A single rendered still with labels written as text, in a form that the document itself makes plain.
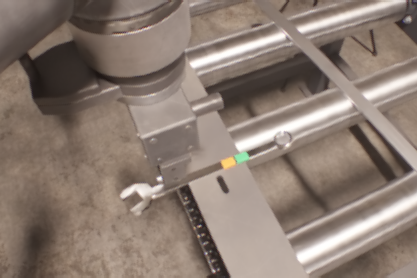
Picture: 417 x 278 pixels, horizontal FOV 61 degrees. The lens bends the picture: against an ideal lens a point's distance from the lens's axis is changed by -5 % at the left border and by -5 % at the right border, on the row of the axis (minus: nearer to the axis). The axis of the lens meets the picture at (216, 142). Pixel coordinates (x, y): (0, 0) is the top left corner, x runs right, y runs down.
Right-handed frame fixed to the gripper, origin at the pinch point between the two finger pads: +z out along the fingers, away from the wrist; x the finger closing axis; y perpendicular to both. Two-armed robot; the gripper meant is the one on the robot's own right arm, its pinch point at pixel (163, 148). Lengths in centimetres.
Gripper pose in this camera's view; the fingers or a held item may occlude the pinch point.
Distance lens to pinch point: 44.0
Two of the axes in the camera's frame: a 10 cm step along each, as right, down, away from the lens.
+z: 0.1, 5.3, 8.5
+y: 9.1, -3.5, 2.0
